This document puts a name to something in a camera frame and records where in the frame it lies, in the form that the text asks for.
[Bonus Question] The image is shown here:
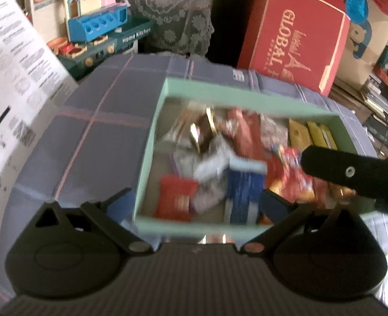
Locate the blue snack packet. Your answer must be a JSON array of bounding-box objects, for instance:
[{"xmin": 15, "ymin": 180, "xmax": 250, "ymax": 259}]
[{"xmin": 225, "ymin": 157, "xmax": 268, "ymax": 226}]

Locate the dark yellow snack packet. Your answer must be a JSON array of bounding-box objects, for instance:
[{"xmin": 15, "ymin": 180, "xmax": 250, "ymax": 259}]
[{"xmin": 288, "ymin": 118, "xmax": 314, "ymax": 150}]

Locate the red rainbow snack packet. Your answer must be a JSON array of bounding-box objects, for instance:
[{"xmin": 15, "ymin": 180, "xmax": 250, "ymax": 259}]
[{"xmin": 268, "ymin": 145, "xmax": 315, "ymax": 203}]

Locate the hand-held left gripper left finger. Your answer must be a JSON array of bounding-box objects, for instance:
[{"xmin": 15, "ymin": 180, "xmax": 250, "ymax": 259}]
[{"xmin": 35, "ymin": 187, "xmax": 151, "ymax": 256}]

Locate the red cardboard box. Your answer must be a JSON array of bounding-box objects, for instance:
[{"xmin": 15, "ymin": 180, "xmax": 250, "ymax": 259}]
[{"xmin": 237, "ymin": 0, "xmax": 351, "ymax": 98}]

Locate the clear cake packet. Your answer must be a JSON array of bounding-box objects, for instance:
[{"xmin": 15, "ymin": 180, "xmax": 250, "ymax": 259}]
[{"xmin": 163, "ymin": 105, "xmax": 198, "ymax": 143}]

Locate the stack of books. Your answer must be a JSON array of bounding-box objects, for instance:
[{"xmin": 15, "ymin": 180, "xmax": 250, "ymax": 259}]
[{"xmin": 329, "ymin": 72, "xmax": 388, "ymax": 159}]

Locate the orange noodle snack packet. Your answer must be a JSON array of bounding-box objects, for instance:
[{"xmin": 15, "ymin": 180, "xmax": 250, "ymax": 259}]
[{"xmin": 313, "ymin": 177, "xmax": 356, "ymax": 205}]

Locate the mint green cardboard box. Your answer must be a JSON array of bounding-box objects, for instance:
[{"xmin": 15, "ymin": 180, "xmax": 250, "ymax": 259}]
[{"xmin": 132, "ymin": 77, "xmax": 361, "ymax": 241}]

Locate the white printed paper sheet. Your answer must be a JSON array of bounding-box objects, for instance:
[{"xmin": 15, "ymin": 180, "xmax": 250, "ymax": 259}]
[{"xmin": 0, "ymin": 0, "xmax": 80, "ymax": 270}]

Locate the yellow snack bar packet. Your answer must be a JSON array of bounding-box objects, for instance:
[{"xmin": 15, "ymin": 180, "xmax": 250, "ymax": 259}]
[{"xmin": 307, "ymin": 121, "xmax": 339, "ymax": 151}]

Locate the blue plaid blanket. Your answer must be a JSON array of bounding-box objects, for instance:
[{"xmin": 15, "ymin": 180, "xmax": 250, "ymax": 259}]
[{"xmin": 0, "ymin": 53, "xmax": 388, "ymax": 303}]

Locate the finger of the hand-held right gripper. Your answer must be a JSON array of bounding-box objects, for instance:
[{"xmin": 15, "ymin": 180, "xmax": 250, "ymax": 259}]
[{"xmin": 300, "ymin": 144, "xmax": 388, "ymax": 218}]

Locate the red snack packet gold print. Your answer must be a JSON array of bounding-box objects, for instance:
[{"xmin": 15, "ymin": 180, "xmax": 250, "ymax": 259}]
[{"xmin": 154, "ymin": 175, "xmax": 200, "ymax": 222}]

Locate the grey lace cloth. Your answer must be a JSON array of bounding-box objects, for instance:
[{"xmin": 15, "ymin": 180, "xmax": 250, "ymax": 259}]
[{"xmin": 126, "ymin": 0, "xmax": 216, "ymax": 57}]

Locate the gold foil snack packet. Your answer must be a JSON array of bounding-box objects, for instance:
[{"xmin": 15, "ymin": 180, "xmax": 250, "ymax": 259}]
[{"xmin": 189, "ymin": 107, "xmax": 221, "ymax": 152}]

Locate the long red snack packet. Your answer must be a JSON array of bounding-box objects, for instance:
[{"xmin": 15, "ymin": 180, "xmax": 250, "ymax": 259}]
[{"xmin": 227, "ymin": 108, "xmax": 264, "ymax": 159}]

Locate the brown box with bear print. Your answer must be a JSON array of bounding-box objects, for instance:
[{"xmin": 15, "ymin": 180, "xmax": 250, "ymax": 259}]
[{"xmin": 335, "ymin": 5, "xmax": 388, "ymax": 90}]

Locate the toy kitchen set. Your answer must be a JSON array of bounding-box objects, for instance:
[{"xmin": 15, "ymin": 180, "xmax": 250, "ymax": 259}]
[{"xmin": 28, "ymin": 0, "xmax": 156, "ymax": 80}]

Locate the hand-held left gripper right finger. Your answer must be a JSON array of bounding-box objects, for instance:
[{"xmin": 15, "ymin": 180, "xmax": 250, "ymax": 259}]
[{"xmin": 239, "ymin": 189, "xmax": 363, "ymax": 255}]

